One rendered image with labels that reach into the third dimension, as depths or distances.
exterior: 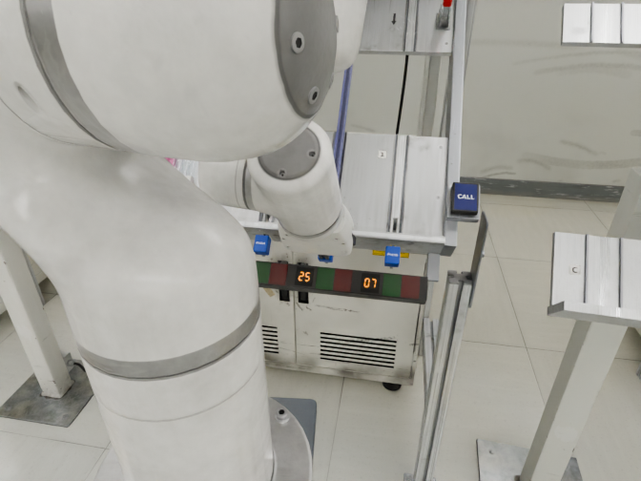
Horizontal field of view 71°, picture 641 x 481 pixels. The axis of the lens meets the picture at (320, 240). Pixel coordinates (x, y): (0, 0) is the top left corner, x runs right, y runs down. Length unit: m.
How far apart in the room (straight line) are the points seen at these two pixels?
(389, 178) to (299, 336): 0.67
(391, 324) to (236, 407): 0.95
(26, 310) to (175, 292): 1.19
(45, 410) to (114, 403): 1.29
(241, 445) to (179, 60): 0.26
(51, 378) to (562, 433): 1.34
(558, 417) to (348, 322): 0.54
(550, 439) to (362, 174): 0.70
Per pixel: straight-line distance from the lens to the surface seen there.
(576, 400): 1.07
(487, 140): 2.77
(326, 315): 1.25
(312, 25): 0.19
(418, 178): 0.79
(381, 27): 0.97
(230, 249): 0.27
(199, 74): 0.17
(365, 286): 0.74
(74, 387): 1.63
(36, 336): 1.48
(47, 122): 0.24
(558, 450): 1.18
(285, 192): 0.42
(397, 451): 1.34
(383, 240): 0.73
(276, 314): 1.29
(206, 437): 0.33
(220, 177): 0.49
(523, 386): 1.59
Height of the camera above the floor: 1.08
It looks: 30 degrees down
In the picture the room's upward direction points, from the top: straight up
